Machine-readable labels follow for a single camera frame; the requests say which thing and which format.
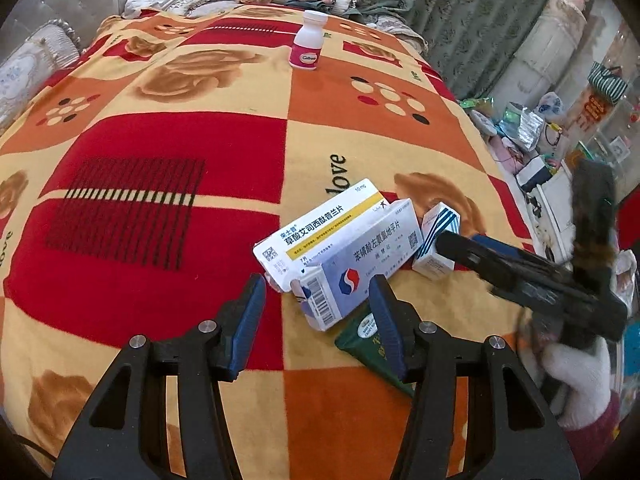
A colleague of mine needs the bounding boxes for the white box with yellow stripe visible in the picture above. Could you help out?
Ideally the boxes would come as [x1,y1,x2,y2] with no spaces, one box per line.
[252,178,391,293]

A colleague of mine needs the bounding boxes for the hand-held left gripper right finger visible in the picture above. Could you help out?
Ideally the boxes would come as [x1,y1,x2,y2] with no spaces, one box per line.
[369,274,576,480]

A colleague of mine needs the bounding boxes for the white blue box round logo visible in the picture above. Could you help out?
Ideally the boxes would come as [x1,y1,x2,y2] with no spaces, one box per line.
[290,199,421,332]

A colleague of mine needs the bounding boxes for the white blue plastic bag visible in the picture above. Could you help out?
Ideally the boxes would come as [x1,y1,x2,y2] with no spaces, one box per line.
[536,91,565,123]

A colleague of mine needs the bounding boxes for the white pill bottle pink label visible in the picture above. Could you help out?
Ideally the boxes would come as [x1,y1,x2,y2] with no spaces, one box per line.
[289,10,328,72]

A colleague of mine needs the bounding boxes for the person's right hand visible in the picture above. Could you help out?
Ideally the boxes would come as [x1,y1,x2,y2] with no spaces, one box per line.
[544,341,614,429]

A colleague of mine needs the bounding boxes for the blue white storage box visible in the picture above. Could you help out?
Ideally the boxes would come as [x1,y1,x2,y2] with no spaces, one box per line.
[515,157,553,193]

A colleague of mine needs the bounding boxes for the pillow with beaded trim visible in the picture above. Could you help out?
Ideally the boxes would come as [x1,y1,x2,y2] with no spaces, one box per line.
[0,20,83,131]

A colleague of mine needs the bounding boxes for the orange red printed blanket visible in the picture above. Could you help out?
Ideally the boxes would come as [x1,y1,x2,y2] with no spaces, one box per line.
[0,2,551,480]

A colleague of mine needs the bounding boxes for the red cloth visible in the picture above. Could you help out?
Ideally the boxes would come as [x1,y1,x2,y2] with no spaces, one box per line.
[617,192,640,251]

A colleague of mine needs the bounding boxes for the white cabinet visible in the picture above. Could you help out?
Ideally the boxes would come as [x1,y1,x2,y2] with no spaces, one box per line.
[522,170,581,261]

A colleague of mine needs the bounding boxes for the green patterned curtain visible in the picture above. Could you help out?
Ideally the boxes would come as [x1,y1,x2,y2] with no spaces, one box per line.
[340,0,571,98]

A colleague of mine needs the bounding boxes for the small white blue striped box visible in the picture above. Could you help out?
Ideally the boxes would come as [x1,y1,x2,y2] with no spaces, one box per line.
[411,201,462,279]

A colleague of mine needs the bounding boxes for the cloth covered standing air conditioner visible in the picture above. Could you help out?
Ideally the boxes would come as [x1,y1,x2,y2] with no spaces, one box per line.
[495,0,592,111]

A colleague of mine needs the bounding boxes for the silver foil bag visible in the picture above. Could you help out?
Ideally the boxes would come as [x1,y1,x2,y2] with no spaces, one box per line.
[502,102,546,151]

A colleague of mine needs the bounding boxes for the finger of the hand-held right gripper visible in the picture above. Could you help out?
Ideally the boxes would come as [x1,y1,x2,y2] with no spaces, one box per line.
[436,231,577,317]
[470,233,577,289]

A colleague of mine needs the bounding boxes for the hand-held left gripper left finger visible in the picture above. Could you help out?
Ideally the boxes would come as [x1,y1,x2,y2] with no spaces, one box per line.
[50,274,267,480]

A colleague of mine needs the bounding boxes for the green striped tote bag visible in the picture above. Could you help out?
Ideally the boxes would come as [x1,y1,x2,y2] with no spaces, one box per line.
[587,62,628,106]

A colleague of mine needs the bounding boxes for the person's right forearm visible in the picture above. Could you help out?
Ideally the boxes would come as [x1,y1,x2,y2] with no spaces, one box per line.
[565,391,625,467]

